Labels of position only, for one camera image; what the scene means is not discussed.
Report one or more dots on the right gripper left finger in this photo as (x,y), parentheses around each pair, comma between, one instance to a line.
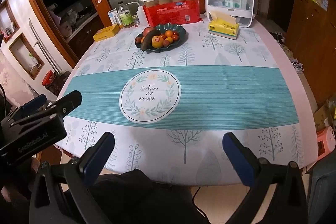
(48,204)

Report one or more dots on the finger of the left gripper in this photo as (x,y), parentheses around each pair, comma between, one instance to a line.
(32,106)
(61,107)

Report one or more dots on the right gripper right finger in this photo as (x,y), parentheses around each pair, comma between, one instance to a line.
(288,204)

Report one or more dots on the dark red lychee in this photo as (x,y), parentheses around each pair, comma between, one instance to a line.
(138,39)

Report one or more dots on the yellow orange with sticker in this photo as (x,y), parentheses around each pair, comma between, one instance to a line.
(157,42)

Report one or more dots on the small orange tangerine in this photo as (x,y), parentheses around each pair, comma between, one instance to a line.
(170,39)

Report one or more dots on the pink appliance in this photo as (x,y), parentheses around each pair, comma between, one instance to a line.
(325,142)

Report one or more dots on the yellow flat box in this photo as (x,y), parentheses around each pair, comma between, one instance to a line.
(106,33)

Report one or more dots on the white blue medicine box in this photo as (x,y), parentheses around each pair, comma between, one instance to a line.
(112,16)

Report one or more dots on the tree pattern tablecloth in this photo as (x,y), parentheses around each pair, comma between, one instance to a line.
(169,110)

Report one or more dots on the glass bottle green label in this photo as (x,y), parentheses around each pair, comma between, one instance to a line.
(125,15)

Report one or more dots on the red apple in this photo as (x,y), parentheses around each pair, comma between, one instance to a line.
(147,30)

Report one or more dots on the small glass jar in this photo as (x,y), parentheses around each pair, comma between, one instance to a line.
(135,20)

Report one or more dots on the white squeeze bottle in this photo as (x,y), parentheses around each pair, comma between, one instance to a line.
(140,13)

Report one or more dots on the dark green scalloped plate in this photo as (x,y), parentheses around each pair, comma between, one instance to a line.
(163,28)

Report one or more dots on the orange tangerine with stem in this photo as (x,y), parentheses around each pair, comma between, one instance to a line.
(169,33)

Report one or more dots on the small red tomato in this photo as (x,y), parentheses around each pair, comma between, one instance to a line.
(175,37)

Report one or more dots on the red paper cup package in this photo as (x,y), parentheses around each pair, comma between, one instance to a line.
(171,11)

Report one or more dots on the yellow tissue pack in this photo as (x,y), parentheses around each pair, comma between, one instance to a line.
(224,25)

